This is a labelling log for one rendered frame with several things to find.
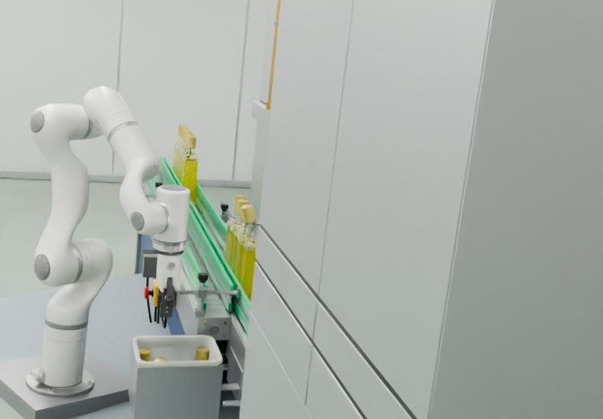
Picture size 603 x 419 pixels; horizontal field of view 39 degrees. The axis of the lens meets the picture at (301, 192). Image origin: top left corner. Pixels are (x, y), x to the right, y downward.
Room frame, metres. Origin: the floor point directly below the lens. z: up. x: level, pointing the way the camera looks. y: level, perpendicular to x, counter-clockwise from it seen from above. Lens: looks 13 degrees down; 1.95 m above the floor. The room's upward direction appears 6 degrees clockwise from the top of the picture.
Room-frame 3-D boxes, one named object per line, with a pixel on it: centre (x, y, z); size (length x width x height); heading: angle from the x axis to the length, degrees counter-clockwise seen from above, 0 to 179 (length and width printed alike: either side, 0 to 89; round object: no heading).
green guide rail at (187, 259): (3.09, 0.50, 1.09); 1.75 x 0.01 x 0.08; 17
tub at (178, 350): (2.09, 0.28, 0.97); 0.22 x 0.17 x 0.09; 107
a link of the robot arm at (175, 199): (2.06, 0.32, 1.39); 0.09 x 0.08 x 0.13; 143
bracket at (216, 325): (2.23, 0.20, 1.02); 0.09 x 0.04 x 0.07; 107
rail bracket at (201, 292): (2.23, 0.22, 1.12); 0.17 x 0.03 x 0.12; 107
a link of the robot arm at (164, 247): (2.06, 0.32, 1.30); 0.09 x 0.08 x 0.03; 18
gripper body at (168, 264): (2.06, 0.32, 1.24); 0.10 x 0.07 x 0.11; 18
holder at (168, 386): (2.10, 0.26, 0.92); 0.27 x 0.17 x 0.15; 107
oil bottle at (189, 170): (3.46, 0.47, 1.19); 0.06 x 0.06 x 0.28; 17
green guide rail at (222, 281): (3.11, 0.42, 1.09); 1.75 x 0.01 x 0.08; 17
